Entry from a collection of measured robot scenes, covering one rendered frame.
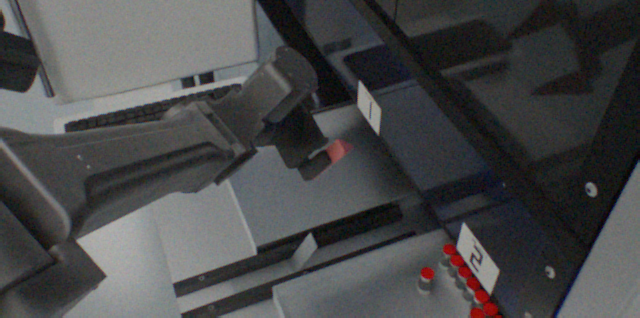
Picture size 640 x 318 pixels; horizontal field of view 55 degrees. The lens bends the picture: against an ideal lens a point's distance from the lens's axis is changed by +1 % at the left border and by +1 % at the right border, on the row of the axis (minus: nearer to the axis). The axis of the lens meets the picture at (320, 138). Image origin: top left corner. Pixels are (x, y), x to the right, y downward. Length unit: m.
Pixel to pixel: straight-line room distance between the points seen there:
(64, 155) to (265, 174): 0.85
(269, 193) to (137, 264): 1.11
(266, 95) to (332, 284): 0.47
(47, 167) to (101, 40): 1.12
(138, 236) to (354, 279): 1.34
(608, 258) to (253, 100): 0.38
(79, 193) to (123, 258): 1.90
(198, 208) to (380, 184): 0.33
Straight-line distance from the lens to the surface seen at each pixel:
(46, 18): 1.38
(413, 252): 1.04
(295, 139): 0.72
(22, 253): 0.24
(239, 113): 0.62
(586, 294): 0.71
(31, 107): 2.88
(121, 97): 1.50
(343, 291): 0.99
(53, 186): 0.29
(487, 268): 0.86
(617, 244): 0.64
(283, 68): 0.60
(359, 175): 1.14
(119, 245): 2.23
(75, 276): 0.27
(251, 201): 1.10
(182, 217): 1.10
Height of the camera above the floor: 1.73
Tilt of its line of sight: 44 degrees down
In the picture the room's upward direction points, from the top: straight up
